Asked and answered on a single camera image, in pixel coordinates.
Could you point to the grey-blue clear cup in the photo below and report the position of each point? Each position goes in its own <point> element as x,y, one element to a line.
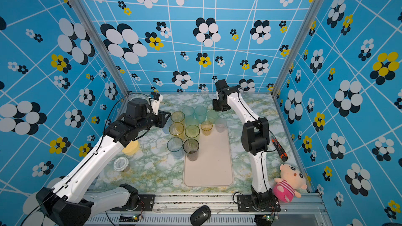
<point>175,147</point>

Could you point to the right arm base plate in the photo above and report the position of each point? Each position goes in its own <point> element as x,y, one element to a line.
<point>248,203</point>

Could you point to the pink plush doll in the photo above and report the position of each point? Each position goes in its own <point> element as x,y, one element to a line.
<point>290,180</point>

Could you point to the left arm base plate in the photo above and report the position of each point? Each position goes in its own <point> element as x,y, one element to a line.
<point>143,203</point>

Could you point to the teal cup left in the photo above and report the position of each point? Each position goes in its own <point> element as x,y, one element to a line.
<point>188,111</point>

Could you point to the green translucent cup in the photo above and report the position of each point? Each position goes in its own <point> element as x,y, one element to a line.
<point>192,132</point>

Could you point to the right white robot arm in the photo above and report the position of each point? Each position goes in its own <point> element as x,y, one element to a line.
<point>255,139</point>

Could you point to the light green cup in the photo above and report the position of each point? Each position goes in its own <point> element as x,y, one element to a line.
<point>212,116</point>

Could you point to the red black utility knife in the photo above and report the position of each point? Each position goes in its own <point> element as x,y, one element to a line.
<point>280,150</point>

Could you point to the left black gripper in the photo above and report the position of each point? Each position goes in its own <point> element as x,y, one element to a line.
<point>161,115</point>

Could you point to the amber cup back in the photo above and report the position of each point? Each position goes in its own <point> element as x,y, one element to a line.
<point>178,117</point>

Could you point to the small amber cup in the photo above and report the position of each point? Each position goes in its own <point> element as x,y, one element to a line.
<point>206,127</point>

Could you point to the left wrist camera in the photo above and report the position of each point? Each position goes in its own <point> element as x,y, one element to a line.
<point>155,101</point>

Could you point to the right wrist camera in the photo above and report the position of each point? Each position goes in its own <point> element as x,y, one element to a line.
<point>221,85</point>

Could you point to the teal cup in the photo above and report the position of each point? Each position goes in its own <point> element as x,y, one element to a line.
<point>200,113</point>
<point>188,111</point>

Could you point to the beige plastic tray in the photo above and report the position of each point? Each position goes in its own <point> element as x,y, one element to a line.
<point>213,167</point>

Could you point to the amber cup front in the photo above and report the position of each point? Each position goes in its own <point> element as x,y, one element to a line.
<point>176,129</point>

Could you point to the dark smoky cup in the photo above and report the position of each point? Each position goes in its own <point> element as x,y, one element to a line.
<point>191,147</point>

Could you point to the aluminium front frame rail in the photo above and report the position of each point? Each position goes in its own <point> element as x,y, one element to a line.
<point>175,210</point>

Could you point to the teal cup right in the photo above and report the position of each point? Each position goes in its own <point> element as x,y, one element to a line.
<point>200,113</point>

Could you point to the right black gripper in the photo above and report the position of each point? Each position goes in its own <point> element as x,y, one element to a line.
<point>215,107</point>

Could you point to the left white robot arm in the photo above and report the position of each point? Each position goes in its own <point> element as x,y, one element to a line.
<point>66,203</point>

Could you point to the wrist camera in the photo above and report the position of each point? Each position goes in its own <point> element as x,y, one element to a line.
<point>221,85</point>
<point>155,101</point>

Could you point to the black computer mouse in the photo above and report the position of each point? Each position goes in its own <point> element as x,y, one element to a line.
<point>200,216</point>

